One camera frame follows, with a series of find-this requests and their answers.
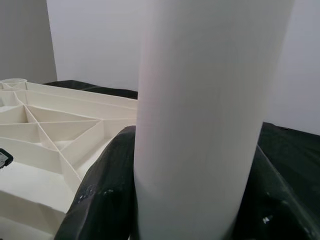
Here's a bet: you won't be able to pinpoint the black table cloth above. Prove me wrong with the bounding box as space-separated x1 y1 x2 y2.
42 79 320 196

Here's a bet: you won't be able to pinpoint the white plastic table top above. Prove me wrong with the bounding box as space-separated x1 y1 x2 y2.
0 78 138 240

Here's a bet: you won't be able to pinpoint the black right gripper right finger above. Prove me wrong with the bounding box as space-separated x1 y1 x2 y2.
232 144 320 240

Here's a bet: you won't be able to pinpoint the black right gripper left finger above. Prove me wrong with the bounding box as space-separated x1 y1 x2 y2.
58 124 138 240

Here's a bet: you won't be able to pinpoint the white tapered plastic table leg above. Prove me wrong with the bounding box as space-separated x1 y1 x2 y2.
132 0 297 240

